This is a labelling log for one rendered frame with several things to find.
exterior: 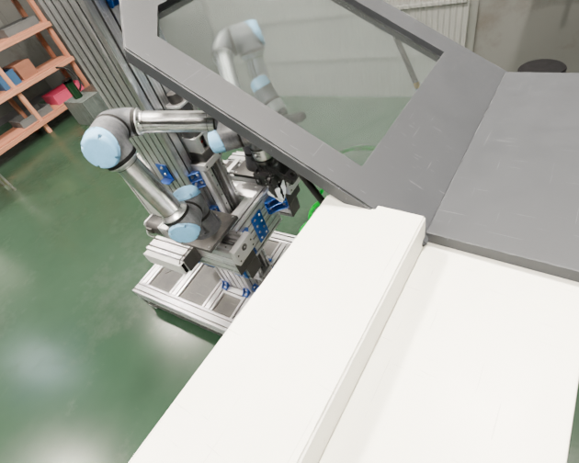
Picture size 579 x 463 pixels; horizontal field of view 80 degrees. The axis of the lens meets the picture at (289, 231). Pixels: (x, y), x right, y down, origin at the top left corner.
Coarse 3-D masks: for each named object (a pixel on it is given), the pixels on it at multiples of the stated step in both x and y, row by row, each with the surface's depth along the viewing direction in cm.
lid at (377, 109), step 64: (128, 0) 87; (192, 0) 95; (256, 0) 101; (320, 0) 107; (192, 64) 81; (256, 64) 88; (320, 64) 93; (384, 64) 99; (448, 64) 102; (256, 128) 76; (320, 128) 82; (384, 128) 87; (448, 128) 89; (384, 192) 75
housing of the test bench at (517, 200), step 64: (512, 128) 87; (576, 128) 81; (448, 192) 77; (512, 192) 73; (576, 192) 69; (448, 256) 70; (512, 256) 64; (576, 256) 60; (448, 320) 61; (512, 320) 58; (576, 320) 56; (384, 384) 56; (448, 384) 54; (512, 384) 52; (576, 384) 50; (384, 448) 50; (448, 448) 49; (512, 448) 47
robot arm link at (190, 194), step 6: (186, 186) 149; (192, 186) 147; (174, 192) 148; (180, 192) 146; (186, 192) 145; (192, 192) 144; (198, 192) 146; (180, 198) 142; (186, 198) 142; (192, 198) 144; (198, 198) 146; (198, 204) 145; (204, 204) 151; (204, 210) 151; (204, 216) 152
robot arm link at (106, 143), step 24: (96, 120) 112; (120, 120) 115; (96, 144) 107; (120, 144) 111; (120, 168) 114; (144, 168) 121; (144, 192) 123; (168, 192) 130; (168, 216) 132; (192, 216) 137; (192, 240) 140
